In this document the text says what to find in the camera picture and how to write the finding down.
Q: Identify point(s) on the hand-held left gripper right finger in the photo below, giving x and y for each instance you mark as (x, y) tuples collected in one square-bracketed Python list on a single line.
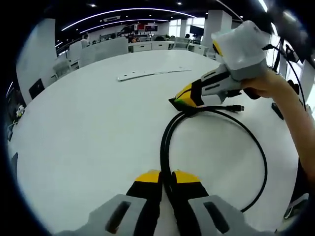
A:
[(189, 194)]

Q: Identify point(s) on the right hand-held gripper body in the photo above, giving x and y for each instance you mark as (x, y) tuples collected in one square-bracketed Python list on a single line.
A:
[(241, 49)]

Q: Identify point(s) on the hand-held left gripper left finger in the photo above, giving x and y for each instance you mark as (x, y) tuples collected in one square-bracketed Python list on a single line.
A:
[(142, 194)]

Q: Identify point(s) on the person's right hand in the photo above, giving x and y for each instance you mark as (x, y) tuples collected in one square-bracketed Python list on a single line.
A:
[(268, 84)]

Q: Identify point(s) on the small black monitor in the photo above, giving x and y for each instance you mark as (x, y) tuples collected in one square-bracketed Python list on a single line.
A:
[(197, 29)]

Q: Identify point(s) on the black computer mouse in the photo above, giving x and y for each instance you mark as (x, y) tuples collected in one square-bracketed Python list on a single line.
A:
[(277, 111)]

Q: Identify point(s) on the white flat strip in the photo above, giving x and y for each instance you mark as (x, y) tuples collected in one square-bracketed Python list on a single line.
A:
[(147, 73)]

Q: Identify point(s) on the black box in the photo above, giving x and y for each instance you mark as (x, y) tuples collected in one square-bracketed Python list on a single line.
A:
[(36, 88)]

